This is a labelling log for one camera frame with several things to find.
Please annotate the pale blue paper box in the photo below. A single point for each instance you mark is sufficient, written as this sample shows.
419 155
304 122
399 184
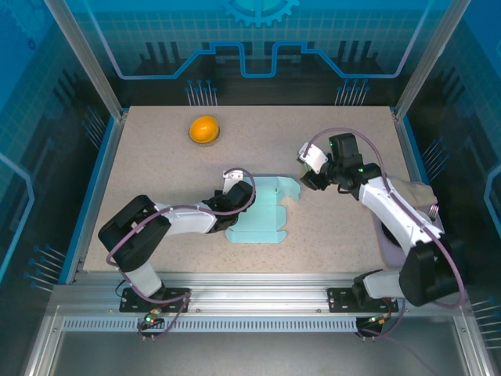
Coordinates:
266 211

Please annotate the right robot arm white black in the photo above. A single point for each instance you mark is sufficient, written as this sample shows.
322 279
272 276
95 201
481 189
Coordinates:
395 211

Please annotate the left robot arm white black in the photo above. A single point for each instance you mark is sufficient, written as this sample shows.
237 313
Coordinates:
184 219

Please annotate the beige folded cloth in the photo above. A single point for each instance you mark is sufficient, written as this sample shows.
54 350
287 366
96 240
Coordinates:
419 192

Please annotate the orange dome toy cake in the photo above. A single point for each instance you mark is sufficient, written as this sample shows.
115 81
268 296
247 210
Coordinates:
203 130

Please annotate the black bowl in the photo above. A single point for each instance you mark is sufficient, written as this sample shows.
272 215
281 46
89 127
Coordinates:
391 237

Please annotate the silver fork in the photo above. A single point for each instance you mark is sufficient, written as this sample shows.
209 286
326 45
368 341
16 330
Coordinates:
433 211

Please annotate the lavender tray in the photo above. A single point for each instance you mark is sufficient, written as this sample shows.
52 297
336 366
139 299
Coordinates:
389 256

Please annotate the aluminium mounting rail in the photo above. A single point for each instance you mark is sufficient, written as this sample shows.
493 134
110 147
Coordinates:
254 291

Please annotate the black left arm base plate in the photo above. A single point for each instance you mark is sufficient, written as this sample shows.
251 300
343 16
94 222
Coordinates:
178 299

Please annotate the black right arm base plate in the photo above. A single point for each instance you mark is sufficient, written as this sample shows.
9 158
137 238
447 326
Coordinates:
340 299

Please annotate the aluminium frame post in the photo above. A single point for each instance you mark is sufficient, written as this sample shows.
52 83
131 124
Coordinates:
426 66
94 66

